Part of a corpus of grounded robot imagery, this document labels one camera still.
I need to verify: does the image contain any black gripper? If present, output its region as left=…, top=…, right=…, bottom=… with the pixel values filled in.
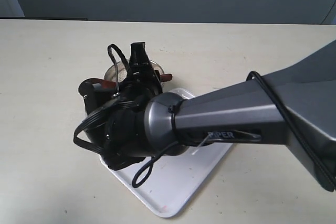
left=115, top=42, right=164, bottom=103

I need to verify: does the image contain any dark red wooden spoon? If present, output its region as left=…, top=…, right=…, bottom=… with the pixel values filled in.
left=99, top=73, right=173, bottom=88

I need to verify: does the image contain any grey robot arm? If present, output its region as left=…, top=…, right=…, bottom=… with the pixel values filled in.
left=105, top=42, right=335, bottom=191

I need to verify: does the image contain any steel bowl with rice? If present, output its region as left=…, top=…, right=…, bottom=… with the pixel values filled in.
left=103, top=59, right=167, bottom=88

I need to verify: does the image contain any white plastic tray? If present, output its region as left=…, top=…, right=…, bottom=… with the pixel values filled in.
left=99, top=88, right=234, bottom=219

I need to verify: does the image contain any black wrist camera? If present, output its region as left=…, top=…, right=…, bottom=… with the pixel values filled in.
left=78, top=78, right=128, bottom=122

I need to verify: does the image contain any black cable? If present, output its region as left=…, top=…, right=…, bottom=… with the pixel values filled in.
left=72, top=44, right=336, bottom=189

